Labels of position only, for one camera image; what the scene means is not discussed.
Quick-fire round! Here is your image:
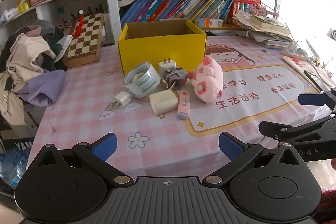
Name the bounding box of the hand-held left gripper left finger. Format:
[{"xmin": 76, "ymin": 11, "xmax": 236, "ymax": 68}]
[{"xmin": 34, "ymin": 133, "xmax": 133, "ymax": 187}]

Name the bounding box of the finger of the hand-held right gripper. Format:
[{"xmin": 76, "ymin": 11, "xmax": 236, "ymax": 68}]
[
  {"xmin": 259, "ymin": 118, "xmax": 336, "ymax": 147},
  {"xmin": 298, "ymin": 90, "xmax": 336, "ymax": 115}
]

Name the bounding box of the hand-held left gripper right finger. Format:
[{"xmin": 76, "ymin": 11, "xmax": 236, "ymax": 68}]
[{"xmin": 202, "ymin": 132, "xmax": 302, "ymax": 187}]

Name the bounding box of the small white plug charger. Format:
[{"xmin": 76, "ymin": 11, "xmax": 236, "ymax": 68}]
[{"xmin": 110, "ymin": 91, "xmax": 132, "ymax": 111}]

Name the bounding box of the pink oblong eraser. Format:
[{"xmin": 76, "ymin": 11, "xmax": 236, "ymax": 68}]
[{"xmin": 177, "ymin": 91, "xmax": 190, "ymax": 120}]

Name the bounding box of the pink plush pig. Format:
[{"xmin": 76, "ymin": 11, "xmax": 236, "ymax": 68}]
[{"xmin": 187, "ymin": 55, "xmax": 223, "ymax": 104}]

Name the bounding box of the clear tape roll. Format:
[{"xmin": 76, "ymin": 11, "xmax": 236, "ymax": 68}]
[{"xmin": 123, "ymin": 61, "xmax": 161, "ymax": 98}]

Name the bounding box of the yellow cardboard box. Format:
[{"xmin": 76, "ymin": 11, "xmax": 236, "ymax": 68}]
[{"xmin": 118, "ymin": 19, "xmax": 207, "ymax": 77}]

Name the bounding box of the black pen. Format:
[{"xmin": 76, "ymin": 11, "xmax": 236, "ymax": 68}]
[{"xmin": 304, "ymin": 70, "xmax": 324, "ymax": 92}]

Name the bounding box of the pink book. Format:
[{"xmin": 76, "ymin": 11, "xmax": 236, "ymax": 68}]
[{"xmin": 282, "ymin": 55, "xmax": 335, "ymax": 93}]

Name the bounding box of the white power strip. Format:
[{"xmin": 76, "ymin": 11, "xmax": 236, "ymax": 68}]
[{"xmin": 282, "ymin": 42, "xmax": 309, "ymax": 60}]

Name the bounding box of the black instrument case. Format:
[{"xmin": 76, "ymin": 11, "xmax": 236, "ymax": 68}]
[{"xmin": 0, "ymin": 136, "xmax": 34, "ymax": 155}]

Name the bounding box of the purple garment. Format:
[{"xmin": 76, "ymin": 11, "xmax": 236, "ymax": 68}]
[{"xmin": 16, "ymin": 55, "xmax": 66, "ymax": 107}]

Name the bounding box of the stack of papers and books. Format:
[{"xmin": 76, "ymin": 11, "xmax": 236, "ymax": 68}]
[{"xmin": 232, "ymin": 10, "xmax": 296, "ymax": 49}]

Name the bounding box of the large water bottle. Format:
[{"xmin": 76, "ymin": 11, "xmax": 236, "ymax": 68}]
[{"xmin": 0, "ymin": 147, "xmax": 29, "ymax": 188}]

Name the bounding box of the wooden chessboard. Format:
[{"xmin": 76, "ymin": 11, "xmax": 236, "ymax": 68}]
[{"xmin": 62, "ymin": 13, "xmax": 104, "ymax": 68}]

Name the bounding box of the beige garment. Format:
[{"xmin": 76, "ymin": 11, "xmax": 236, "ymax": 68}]
[{"xmin": 0, "ymin": 34, "xmax": 57, "ymax": 126}]

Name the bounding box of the red tassel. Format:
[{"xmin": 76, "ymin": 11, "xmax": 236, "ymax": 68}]
[{"xmin": 73, "ymin": 10, "xmax": 85, "ymax": 38}]

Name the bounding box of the blue orange carton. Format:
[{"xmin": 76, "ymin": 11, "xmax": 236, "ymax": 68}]
[{"xmin": 196, "ymin": 18, "xmax": 223, "ymax": 28}]

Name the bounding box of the bundle of brushes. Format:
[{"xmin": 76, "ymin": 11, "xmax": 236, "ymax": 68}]
[{"xmin": 62, "ymin": 5, "xmax": 104, "ymax": 30}]

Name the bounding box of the white side shelf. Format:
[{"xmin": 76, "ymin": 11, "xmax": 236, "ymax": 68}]
[{"xmin": 0, "ymin": 0, "xmax": 116, "ymax": 46}]

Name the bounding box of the row of colourful books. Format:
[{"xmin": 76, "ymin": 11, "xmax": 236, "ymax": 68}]
[{"xmin": 121, "ymin": 0, "xmax": 235, "ymax": 23}]

